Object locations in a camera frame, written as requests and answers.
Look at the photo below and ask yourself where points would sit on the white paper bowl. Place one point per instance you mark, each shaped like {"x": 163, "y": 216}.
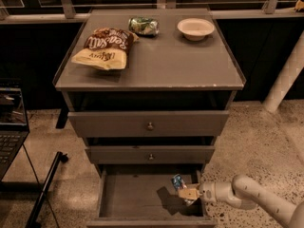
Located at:
{"x": 195, "y": 29}

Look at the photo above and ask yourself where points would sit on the metal window railing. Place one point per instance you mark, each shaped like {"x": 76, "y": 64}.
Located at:
{"x": 70, "y": 11}

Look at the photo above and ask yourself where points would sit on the brown yellow chip bag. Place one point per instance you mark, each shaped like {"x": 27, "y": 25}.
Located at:
{"x": 106, "y": 49}

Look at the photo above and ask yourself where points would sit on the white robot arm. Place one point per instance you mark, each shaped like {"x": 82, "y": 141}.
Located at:
{"x": 245, "y": 193}

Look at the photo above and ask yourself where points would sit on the white slanted pillar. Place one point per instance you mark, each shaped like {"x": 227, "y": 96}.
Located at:
{"x": 287, "y": 76}

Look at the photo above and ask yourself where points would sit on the grey drawer cabinet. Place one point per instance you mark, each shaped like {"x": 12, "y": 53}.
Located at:
{"x": 165, "y": 73}

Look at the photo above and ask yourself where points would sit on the grey top drawer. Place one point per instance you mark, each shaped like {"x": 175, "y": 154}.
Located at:
{"x": 148, "y": 123}

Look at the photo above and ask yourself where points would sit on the grey middle drawer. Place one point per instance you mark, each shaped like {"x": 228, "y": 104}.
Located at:
{"x": 150, "y": 154}

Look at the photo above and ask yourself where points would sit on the blue silver redbull can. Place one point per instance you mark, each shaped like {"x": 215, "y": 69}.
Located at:
{"x": 179, "y": 183}

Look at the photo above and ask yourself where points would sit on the green crushed soda can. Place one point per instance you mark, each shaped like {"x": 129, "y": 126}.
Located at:
{"x": 144, "y": 26}

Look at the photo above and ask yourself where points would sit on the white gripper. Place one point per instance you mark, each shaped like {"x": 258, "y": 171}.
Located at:
{"x": 207, "y": 194}

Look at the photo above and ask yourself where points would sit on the black laptop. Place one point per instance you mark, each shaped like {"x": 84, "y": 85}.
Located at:
{"x": 14, "y": 124}

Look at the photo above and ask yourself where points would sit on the grey open bottom drawer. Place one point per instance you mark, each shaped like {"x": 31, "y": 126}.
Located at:
{"x": 143, "y": 196}

